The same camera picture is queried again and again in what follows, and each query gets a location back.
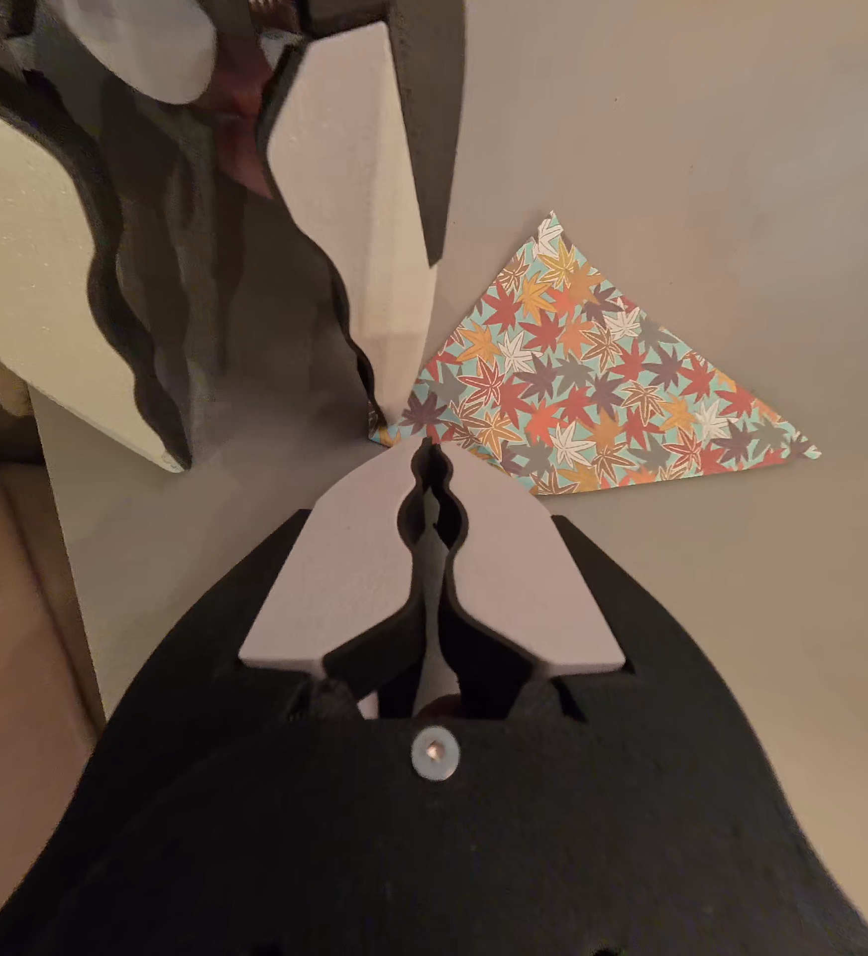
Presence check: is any person's left hand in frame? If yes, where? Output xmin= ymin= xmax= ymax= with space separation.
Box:
xmin=212 ymin=33 xmax=287 ymax=199

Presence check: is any leaf patterned origami paper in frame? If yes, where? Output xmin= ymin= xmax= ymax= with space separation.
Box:
xmin=368 ymin=211 xmax=823 ymax=497

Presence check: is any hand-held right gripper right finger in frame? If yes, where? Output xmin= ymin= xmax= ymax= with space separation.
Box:
xmin=434 ymin=442 xmax=627 ymax=719

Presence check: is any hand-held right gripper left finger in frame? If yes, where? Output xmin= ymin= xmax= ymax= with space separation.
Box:
xmin=237 ymin=437 xmax=439 ymax=719

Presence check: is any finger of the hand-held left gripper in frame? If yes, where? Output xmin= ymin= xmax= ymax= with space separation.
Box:
xmin=0 ymin=71 xmax=207 ymax=475
xmin=255 ymin=0 xmax=466 ymax=428

